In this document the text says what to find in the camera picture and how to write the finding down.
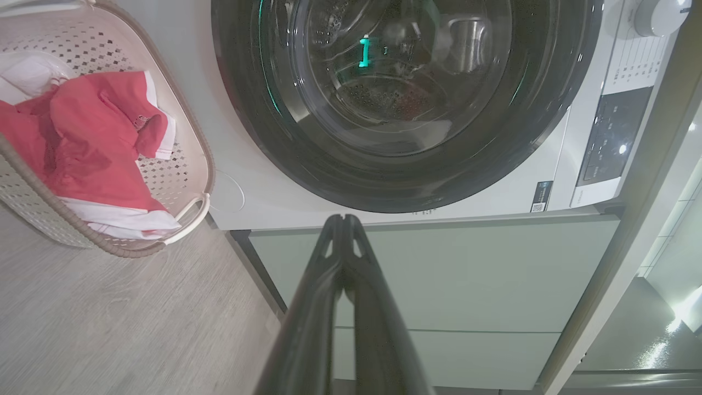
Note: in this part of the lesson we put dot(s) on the round filter cover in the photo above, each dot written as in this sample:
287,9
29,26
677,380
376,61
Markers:
227,192

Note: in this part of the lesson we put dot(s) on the pale green cabinet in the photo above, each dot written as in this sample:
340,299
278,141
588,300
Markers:
466,274

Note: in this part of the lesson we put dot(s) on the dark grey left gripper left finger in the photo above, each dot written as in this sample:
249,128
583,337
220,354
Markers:
307,340

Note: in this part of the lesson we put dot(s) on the dark control display panel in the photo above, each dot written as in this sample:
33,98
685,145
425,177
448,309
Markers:
614,131

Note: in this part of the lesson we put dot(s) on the red garment white trim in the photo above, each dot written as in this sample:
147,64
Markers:
115,99

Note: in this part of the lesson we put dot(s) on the white front-load washing machine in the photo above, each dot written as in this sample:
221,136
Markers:
263,181

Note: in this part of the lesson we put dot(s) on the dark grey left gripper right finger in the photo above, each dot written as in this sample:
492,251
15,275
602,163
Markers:
384,340

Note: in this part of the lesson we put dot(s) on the beige perforated laundry basket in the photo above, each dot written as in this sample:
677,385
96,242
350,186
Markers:
109,38

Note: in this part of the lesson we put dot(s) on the white round control knob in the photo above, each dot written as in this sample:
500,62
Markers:
661,16

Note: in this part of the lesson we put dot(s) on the dark blue sticker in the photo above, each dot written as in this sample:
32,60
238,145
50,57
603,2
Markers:
542,196

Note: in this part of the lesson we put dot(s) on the round glass washing machine door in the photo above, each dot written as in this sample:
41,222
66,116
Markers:
548,109

